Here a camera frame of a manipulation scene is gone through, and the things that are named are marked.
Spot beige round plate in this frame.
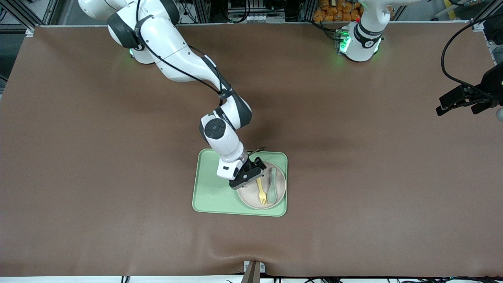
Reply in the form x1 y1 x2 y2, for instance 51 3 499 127
237 161 286 209

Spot white connector strip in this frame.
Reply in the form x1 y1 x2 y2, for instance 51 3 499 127
228 14 272 23

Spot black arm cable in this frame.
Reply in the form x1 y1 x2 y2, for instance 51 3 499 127
136 0 267 158
441 16 492 95

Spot light green rectangular tray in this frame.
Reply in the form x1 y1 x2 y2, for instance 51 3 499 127
192 148 288 217

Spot orange snack packets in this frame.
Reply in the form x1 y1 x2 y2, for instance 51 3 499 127
313 0 393 22

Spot aluminium corner frame profile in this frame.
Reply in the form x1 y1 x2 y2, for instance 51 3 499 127
470 0 503 32

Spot brown table mat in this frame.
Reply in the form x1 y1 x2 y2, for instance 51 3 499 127
0 22 503 278

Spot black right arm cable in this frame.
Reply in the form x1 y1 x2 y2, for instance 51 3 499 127
136 0 267 158

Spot yellow plastic fork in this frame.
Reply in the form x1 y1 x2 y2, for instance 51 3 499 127
256 178 268 206

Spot green plastic spoon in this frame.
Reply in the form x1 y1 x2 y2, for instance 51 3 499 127
267 167 278 204

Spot metal bracket mount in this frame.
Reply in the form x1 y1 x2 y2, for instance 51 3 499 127
240 260 266 283

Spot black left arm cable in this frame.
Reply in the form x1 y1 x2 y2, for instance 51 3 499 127
441 16 492 95

